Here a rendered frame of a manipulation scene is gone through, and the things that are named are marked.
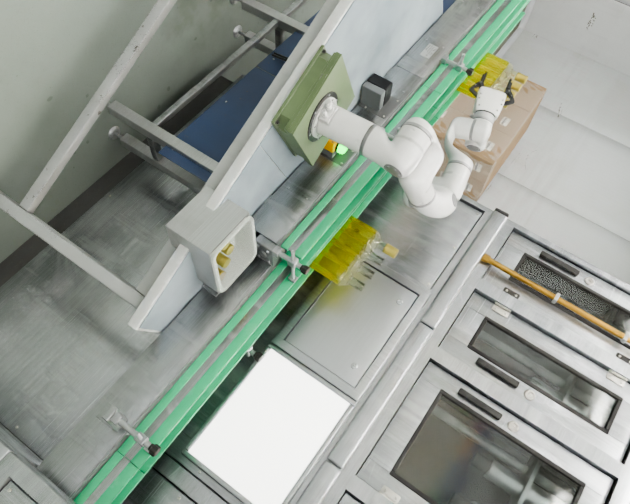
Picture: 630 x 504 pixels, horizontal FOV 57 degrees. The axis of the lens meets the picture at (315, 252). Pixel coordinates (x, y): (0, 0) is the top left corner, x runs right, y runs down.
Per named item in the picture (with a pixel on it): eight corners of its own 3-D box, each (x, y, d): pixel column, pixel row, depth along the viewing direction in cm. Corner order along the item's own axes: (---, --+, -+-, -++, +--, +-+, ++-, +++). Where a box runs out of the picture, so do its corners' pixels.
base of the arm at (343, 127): (305, 119, 161) (353, 143, 157) (329, 82, 162) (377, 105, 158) (314, 143, 176) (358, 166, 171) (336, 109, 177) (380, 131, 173)
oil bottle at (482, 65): (454, 68, 246) (515, 97, 238) (457, 57, 241) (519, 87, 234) (460, 61, 249) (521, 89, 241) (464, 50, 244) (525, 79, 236)
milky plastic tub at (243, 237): (198, 280, 175) (221, 296, 172) (187, 240, 155) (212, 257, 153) (236, 241, 182) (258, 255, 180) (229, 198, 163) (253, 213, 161)
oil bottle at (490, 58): (460, 61, 249) (521, 89, 241) (464, 50, 244) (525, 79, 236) (466, 54, 251) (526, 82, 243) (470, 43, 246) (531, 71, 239)
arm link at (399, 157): (356, 146, 160) (407, 172, 156) (381, 110, 163) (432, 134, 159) (358, 163, 170) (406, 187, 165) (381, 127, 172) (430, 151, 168)
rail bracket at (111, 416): (98, 418, 160) (159, 469, 153) (79, 400, 145) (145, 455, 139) (111, 404, 162) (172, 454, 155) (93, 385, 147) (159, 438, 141)
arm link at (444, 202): (396, 203, 180) (410, 226, 192) (437, 209, 173) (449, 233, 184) (412, 166, 185) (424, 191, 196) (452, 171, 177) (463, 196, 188)
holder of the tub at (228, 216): (200, 287, 179) (220, 301, 177) (186, 239, 156) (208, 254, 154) (236, 249, 187) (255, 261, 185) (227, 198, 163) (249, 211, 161)
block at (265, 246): (254, 256, 185) (272, 268, 184) (252, 241, 177) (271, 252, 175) (261, 249, 187) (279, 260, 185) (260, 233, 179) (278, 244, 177)
